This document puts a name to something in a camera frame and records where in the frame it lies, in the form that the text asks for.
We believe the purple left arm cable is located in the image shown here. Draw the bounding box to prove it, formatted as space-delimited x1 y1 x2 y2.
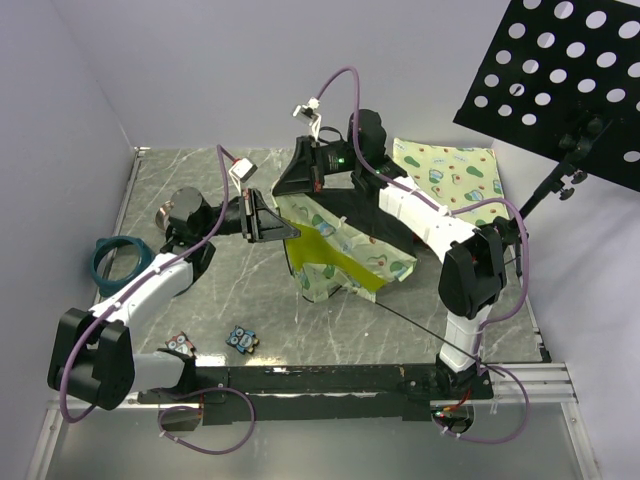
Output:
58 144 257 456

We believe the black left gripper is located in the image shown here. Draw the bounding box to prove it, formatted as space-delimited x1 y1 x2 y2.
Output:
200 190 301 246

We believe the teal double pet bowl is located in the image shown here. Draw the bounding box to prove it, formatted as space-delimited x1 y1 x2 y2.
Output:
89 235 155 297

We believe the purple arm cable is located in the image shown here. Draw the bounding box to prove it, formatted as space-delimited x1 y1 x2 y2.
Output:
312 65 532 446
58 144 257 456

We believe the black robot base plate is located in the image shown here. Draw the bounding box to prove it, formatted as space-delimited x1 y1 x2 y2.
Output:
138 363 493 425

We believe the black music stand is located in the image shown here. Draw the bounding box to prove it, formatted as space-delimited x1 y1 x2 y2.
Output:
454 1 639 217

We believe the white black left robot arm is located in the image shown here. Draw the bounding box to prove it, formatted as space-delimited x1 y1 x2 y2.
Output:
47 187 300 410

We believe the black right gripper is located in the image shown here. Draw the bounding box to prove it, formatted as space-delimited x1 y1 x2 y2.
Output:
271 134 365 195

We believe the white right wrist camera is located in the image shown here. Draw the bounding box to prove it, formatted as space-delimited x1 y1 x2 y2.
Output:
292 97 322 141

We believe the green patterned tent mat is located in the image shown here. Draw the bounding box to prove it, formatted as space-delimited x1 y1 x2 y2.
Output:
392 138 504 210

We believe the black tent pole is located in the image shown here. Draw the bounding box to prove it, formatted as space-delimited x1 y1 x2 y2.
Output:
375 301 505 377

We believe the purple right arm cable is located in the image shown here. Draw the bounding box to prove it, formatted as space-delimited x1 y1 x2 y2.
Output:
312 65 532 446

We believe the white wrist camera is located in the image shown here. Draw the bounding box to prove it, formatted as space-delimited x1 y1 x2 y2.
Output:
228 158 258 190
292 97 322 141

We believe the stainless steel pet bowl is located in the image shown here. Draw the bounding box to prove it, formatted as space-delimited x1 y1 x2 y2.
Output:
155 201 173 231

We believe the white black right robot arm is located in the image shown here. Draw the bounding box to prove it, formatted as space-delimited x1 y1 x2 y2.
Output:
271 100 514 399

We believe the green patterned pet tent fabric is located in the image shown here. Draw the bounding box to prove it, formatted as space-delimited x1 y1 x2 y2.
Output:
274 194 417 303

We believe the blue owl puzzle piece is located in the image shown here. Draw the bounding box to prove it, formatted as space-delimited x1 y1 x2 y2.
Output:
226 325 260 354

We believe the red owl puzzle piece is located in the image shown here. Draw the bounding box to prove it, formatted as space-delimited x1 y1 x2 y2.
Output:
165 331 196 357

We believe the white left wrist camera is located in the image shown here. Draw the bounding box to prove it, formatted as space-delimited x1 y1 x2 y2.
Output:
228 158 258 190

